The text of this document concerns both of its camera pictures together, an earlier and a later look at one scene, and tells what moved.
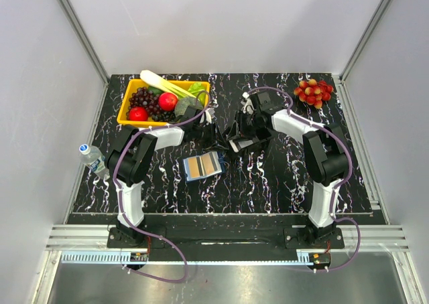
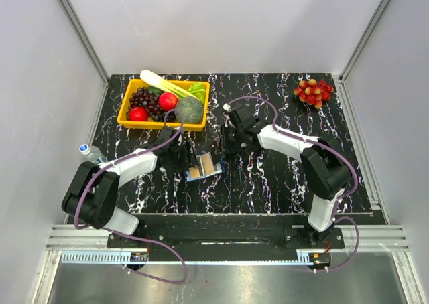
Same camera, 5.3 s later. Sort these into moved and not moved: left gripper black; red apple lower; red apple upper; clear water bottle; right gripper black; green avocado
Moved: left gripper black; right gripper black
Not moved: red apple lower; red apple upper; clear water bottle; green avocado
